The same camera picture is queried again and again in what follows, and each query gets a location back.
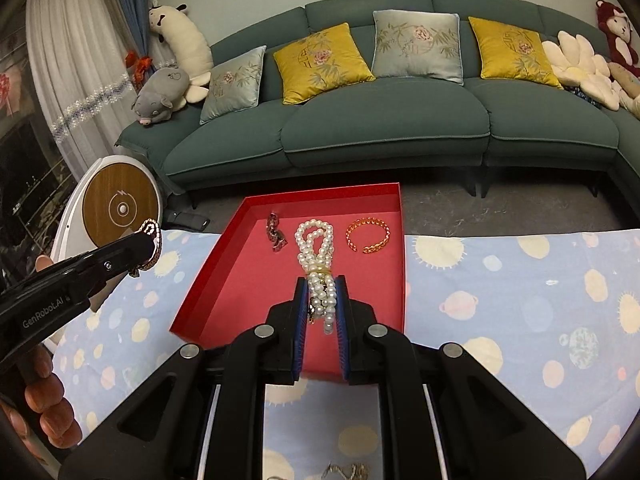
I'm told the small light blue embroidered pillow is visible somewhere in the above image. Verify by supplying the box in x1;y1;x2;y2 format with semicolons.
200;45;268;126

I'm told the grey pig plush toy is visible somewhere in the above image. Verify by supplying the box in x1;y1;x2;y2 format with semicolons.
131;66;192;128

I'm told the person's left hand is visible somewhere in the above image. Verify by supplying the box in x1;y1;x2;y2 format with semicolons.
0;255;83;461

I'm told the white machine with wooden disc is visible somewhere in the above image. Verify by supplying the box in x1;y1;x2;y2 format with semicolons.
42;155;163;356

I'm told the blue planet printed blanket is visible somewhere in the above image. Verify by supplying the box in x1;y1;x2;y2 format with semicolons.
42;227;640;480

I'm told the tan plush toy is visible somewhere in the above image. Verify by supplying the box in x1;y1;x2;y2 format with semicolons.
608;62;640;101

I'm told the red curtain tie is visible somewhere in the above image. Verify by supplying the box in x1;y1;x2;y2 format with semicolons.
125;50;153;83

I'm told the white pearl necklace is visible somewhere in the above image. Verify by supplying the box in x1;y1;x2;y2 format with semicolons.
294;218;337;336

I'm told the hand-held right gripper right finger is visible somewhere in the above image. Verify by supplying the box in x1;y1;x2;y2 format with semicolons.
336;275;587;480

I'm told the large light blue embroidered pillow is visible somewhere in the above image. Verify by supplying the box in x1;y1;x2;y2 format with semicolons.
371;10;465;86

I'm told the white flower shaped cushion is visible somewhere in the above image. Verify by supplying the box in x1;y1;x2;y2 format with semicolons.
542;30;626;111

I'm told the cream satin cushion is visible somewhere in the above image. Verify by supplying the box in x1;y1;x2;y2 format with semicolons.
619;87;640;121

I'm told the gold chain bracelet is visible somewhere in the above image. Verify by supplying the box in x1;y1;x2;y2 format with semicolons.
345;217;391;255

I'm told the white sheer curtain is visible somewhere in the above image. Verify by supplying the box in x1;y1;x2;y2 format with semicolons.
25;0;151;181

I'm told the red shallow box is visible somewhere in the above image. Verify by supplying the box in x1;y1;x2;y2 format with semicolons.
169;182;407;386

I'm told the green sofa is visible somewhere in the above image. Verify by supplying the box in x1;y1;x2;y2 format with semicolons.
114;0;640;211

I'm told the red monkey plush toy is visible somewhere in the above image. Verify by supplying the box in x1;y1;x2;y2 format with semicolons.
595;0;640;78

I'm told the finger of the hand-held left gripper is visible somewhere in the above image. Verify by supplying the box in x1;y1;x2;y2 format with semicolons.
74;231;163;311

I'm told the dark silver chain bracelet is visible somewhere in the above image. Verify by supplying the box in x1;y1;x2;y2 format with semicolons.
265;212;291;253

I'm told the blue patterned cloth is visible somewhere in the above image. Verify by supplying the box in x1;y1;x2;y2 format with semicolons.
565;85;603;108

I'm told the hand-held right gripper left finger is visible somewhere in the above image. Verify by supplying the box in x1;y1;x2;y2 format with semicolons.
59;276;307;480

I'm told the white cow plush toy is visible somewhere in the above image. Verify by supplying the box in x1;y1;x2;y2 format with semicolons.
147;0;215;103

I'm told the yellow embroidered pillow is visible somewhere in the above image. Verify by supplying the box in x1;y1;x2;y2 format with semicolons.
467;16;565;91
272;22;376;106

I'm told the gold wrist watch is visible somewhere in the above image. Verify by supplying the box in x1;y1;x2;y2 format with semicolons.
131;218;163;278

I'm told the blue curtain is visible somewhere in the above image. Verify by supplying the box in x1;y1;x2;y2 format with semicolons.
107;0;166;91

